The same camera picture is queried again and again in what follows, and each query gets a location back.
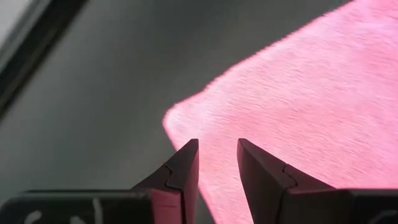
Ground black metal table frame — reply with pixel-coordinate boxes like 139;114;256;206
0;0;90;121

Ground pink microfiber towel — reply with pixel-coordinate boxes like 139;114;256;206
162;0;398;224

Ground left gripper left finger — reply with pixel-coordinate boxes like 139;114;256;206
132;139;199;224

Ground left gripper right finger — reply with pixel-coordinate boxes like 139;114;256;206
238;139;336;224

